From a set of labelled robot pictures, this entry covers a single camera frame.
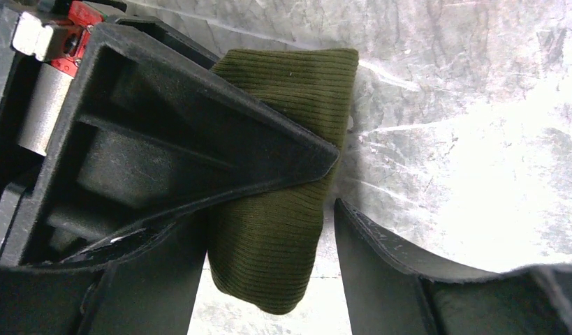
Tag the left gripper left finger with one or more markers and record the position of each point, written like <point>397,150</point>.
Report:
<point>142,283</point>

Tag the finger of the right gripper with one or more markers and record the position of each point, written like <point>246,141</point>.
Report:
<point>258,148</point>

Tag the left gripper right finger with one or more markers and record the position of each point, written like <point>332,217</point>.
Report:
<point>393,286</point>

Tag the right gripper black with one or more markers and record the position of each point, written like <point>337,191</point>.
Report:
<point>123,155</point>

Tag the olive green underwear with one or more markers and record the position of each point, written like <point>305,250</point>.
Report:
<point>262,248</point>

